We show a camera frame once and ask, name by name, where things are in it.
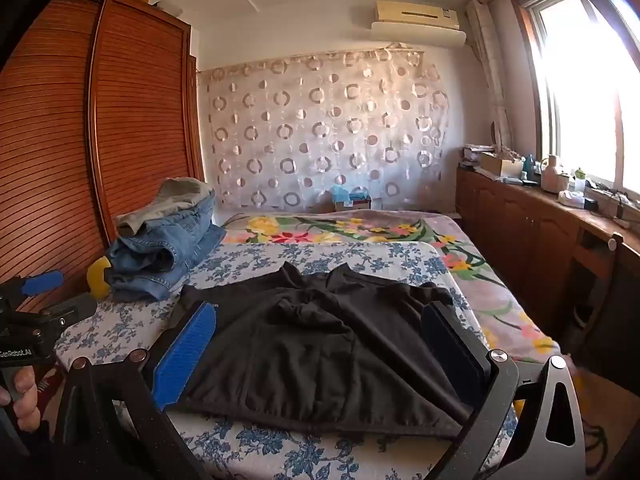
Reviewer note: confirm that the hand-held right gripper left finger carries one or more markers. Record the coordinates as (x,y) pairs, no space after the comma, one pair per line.
(185,355)

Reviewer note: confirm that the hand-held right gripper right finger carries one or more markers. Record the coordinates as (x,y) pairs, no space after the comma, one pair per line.
(450,340)

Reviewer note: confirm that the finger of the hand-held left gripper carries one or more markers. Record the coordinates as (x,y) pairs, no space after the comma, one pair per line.
(42,282)
(75,310)

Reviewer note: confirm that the dark brown sweatshirt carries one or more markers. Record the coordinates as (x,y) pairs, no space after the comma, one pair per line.
(310,350)

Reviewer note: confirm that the person's left forearm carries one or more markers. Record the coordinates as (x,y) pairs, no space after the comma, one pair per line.
(25,455)

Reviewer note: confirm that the grey-green pants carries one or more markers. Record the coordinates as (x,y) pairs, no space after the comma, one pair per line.
(175,195)

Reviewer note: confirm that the person's left hand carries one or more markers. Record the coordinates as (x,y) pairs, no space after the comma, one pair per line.
(24,402)

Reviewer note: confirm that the yellow plush object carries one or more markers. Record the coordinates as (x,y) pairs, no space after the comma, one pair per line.
(97,277)

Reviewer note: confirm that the colourful floral bed cover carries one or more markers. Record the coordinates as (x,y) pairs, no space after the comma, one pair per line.
(475,280)

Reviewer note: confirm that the blue jeans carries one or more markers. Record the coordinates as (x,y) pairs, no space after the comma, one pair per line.
(160,255)

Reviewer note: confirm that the blue floral bed sheet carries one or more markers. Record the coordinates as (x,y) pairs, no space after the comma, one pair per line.
(350,260)

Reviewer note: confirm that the wooden cabinet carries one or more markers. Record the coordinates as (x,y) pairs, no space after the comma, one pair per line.
(525,230)

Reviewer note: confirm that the dark wooden chair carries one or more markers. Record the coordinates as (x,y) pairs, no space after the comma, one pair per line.
(615,300)

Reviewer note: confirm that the blue box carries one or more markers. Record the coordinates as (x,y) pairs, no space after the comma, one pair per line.
(350,200)

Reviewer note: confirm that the cardboard box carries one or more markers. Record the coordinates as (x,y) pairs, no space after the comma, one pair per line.
(500,164)

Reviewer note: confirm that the white tissue pack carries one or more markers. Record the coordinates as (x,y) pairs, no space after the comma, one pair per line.
(570,198)

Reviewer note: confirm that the stack of papers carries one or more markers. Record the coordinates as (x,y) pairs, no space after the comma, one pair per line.
(475,155)

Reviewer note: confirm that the blue bottle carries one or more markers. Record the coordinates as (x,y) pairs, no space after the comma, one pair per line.
(528,167)

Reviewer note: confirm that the white jug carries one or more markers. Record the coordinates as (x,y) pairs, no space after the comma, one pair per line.
(552,175)

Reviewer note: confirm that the wooden slatted wardrobe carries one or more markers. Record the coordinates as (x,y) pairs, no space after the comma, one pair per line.
(135,110)

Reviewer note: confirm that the green-capped bottle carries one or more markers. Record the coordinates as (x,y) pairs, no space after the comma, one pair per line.
(579,180)

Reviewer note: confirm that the circle-patterned curtain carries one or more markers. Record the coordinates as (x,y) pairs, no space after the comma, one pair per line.
(325,125)

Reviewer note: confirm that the white tied window curtain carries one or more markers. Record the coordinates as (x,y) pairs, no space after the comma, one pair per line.
(487,60)

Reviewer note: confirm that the window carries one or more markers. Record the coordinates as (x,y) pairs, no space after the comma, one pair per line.
(585,85)

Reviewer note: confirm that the white air deflector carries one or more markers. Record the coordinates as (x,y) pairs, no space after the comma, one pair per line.
(425,35)

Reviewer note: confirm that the wall air conditioner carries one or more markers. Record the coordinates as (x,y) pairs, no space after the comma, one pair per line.
(415,12)

